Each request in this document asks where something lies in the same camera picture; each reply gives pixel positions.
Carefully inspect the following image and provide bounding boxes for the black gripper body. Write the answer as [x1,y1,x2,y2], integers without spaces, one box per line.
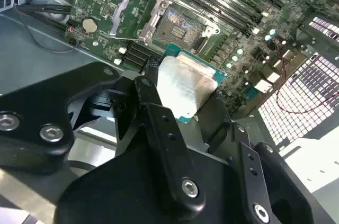
[54,146,329,224]

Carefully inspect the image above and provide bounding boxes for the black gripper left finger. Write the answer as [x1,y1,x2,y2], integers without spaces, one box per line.
[0,59,206,214]

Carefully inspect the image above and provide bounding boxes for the silver square CPU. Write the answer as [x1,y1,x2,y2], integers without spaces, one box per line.
[156,45,228,124]

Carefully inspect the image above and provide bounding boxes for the metal socket cover frame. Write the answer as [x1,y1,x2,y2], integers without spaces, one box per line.
[109,0,170,43]

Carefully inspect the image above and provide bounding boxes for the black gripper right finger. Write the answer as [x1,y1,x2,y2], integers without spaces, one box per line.
[197,92,292,224]

